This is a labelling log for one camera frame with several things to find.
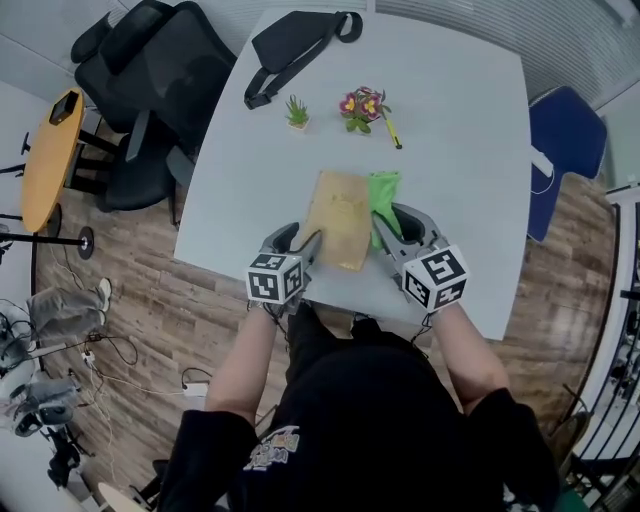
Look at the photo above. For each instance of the potted flowering plant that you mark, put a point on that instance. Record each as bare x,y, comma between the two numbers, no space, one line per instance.
360,107

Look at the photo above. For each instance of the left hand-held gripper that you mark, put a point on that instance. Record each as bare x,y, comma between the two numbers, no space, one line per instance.
272,280

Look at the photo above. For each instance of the grey handheld device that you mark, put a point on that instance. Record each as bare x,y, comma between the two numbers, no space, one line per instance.
50,415

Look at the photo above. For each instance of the person's right forearm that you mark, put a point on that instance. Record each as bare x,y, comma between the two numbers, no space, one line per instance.
465,350

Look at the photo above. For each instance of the tan wooden cutting board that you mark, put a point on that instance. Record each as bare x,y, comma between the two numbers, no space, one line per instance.
340,220

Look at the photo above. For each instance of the person's black trousers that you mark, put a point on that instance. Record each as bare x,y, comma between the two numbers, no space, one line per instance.
300,330

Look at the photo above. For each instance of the small green potted plant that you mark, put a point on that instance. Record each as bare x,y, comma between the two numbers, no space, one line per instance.
297,115

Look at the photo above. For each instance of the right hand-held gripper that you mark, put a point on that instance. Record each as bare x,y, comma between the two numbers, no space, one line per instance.
435,275

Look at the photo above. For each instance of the white floor plug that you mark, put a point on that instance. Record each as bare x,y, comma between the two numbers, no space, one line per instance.
88,356

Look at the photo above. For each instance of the person's left forearm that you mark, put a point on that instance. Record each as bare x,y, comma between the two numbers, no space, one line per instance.
240,360

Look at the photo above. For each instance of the black metal shelf rack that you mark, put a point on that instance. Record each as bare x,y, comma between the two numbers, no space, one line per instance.
630,295

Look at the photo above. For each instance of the yellow utility knife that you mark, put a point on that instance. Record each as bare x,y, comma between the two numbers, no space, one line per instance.
392,132

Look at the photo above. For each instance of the teal green seat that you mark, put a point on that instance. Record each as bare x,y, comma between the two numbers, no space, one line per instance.
575,502

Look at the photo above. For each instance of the small black box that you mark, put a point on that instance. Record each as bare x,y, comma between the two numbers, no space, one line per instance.
64,107

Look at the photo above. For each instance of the white power strip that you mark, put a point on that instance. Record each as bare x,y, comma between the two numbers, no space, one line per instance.
195,390

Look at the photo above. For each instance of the green cloth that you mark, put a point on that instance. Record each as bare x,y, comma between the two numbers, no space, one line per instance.
382,195

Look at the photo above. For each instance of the person's black t-shirt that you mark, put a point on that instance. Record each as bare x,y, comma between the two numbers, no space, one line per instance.
360,430

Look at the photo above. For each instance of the blue chair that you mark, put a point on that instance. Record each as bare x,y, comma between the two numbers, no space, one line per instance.
565,130

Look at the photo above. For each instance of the round wooden table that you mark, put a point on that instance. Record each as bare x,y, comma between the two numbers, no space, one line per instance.
45,170

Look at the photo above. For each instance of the black sling bag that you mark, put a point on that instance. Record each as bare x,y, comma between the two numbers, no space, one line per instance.
290,40

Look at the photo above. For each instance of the black mesh office chair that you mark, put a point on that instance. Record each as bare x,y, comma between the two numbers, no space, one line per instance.
90,37
175,65

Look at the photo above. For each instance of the black power adapter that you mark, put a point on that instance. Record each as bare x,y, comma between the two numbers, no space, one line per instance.
94,338

